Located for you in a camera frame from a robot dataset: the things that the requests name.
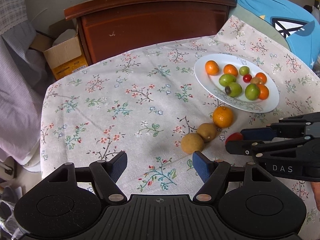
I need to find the lilac checked cloth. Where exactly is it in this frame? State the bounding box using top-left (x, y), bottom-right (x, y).
top-left (0, 20), bottom-right (57, 165)

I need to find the white plate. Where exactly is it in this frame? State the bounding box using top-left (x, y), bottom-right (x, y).
top-left (194, 53), bottom-right (280, 113)

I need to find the brown wooden nightstand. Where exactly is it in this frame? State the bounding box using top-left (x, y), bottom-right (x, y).
top-left (64, 0), bottom-right (237, 64)

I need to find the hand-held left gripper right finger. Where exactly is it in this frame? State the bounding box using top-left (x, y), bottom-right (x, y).
top-left (192, 151), bottom-right (274, 204)

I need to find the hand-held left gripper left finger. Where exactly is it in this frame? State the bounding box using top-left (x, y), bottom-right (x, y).
top-left (47, 151), bottom-right (128, 205)

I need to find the white packing material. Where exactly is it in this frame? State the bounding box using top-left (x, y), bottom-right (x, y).
top-left (54, 29), bottom-right (78, 47)

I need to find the checkered cloth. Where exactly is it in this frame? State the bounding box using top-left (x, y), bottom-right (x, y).
top-left (0, 0), bottom-right (28, 34)

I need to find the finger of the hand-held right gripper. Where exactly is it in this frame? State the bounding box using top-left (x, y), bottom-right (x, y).
top-left (225, 136), bottom-right (313, 158)
top-left (241, 112), bottom-right (320, 142)

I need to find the brown cardboard box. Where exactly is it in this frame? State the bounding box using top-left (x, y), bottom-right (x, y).
top-left (42, 34), bottom-right (88, 80)

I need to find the clear plastic bag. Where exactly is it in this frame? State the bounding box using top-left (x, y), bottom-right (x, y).
top-left (0, 200), bottom-right (20, 233)

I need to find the floral tablecloth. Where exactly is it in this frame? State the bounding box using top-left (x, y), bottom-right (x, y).
top-left (40, 15), bottom-right (320, 230)

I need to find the person's right hand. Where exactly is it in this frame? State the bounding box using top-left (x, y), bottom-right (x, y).
top-left (311, 181), bottom-right (320, 212)

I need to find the grey green cushion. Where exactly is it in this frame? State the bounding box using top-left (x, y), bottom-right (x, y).
top-left (226, 1), bottom-right (292, 53)

